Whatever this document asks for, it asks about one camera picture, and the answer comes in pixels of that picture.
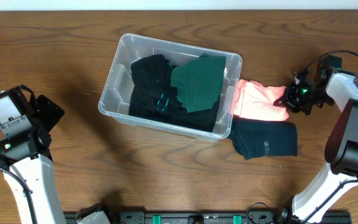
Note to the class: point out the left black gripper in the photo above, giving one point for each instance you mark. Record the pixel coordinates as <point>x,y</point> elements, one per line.
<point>49,112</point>

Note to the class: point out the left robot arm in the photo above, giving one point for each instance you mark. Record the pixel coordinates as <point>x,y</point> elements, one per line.
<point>25,158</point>

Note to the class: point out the dark green garment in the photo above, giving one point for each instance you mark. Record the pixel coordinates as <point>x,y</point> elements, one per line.
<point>196,85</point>

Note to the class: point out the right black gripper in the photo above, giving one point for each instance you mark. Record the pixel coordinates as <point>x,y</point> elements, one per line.
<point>291,103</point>

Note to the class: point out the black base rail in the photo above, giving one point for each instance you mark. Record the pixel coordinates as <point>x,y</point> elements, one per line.
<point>204,218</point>

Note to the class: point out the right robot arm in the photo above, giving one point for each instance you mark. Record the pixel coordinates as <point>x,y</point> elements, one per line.
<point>340,171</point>

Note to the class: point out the large black garment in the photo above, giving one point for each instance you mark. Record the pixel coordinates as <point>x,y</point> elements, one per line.
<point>194,119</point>

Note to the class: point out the small black garment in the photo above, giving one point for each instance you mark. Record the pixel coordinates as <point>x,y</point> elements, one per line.
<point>152,93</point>

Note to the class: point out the clear plastic storage bin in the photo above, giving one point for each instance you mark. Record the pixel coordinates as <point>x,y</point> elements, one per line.
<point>115,98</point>

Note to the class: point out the pink garment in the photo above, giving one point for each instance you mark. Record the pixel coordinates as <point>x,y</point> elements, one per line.
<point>254,101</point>

